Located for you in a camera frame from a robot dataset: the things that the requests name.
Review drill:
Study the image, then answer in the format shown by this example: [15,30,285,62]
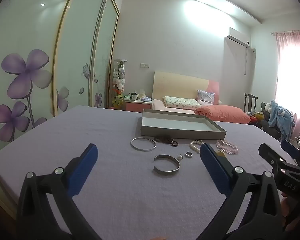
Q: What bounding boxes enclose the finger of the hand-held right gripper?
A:
[280,139,300,167]
[258,143,299,172]

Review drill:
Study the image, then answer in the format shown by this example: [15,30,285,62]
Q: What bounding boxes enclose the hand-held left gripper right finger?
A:
[200,143,284,240]

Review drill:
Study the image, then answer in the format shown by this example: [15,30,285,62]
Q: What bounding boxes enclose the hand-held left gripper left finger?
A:
[16,144,108,240]

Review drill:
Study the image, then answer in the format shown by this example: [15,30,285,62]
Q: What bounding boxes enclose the pink crystal bead bracelet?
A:
[216,140,239,155]

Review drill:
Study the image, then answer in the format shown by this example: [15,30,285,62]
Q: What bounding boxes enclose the white pearl bracelet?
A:
[189,140,203,153]

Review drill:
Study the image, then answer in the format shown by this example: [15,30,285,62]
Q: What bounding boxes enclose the silver cuff bracelet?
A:
[153,154,181,177]

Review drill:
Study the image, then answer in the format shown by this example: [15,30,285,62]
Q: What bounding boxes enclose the grey cardboard tray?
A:
[140,109,227,140]

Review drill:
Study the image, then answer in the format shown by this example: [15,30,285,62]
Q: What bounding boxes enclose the dark brown bead bracelet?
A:
[154,135,179,147]

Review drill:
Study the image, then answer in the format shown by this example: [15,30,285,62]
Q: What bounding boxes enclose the thin silver bangle with clasp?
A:
[130,137,157,152]

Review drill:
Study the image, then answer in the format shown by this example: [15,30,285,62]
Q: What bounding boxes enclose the person's right hand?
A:
[281,192,291,218]

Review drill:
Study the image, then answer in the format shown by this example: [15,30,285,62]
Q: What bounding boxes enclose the blue plush garment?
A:
[269,100,295,134]

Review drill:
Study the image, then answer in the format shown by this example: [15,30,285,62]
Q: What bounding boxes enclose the coral folded quilt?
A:
[195,104,251,124]

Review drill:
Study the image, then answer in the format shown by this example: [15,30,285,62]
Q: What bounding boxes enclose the dark wooden chair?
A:
[244,93,258,113]

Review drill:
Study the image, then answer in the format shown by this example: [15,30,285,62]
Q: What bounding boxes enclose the pink curtain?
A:
[271,30,300,140]

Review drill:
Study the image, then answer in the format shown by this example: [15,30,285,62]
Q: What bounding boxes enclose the light purple pillow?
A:
[197,90,215,105]

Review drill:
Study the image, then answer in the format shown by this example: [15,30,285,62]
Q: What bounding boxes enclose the floral white pillow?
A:
[163,96,202,110]

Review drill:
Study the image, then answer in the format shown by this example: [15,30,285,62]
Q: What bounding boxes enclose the pink bed mattress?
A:
[151,99,195,114]

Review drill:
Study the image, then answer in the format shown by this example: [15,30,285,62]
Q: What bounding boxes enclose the pink nightstand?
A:
[125,99,153,112]

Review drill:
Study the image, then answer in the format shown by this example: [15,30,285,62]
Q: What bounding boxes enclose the beige and pink headboard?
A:
[152,71,220,104]

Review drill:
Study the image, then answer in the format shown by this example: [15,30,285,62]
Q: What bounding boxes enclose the clear tube of plush toys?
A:
[112,59,127,109]

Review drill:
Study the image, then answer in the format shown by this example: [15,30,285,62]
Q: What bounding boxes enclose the white air conditioner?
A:
[224,35,250,48]

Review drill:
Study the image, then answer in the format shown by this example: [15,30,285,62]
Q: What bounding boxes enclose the flower print sliding wardrobe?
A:
[0,0,120,143]

